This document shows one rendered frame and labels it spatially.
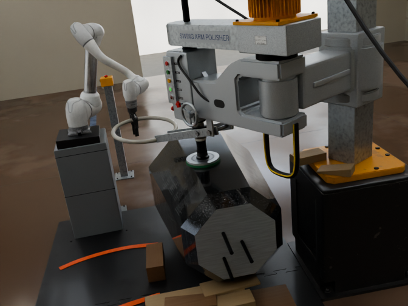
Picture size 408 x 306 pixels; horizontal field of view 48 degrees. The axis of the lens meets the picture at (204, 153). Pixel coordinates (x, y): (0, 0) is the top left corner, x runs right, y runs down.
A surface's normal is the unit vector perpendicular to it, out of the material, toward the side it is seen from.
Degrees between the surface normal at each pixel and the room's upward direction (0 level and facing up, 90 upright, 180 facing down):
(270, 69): 90
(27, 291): 0
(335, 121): 90
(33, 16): 90
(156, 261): 0
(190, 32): 90
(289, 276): 0
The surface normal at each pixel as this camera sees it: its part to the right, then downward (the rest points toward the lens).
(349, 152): -0.77, 0.31
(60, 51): 0.21, 0.34
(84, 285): -0.11, -0.92
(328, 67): 0.66, 0.21
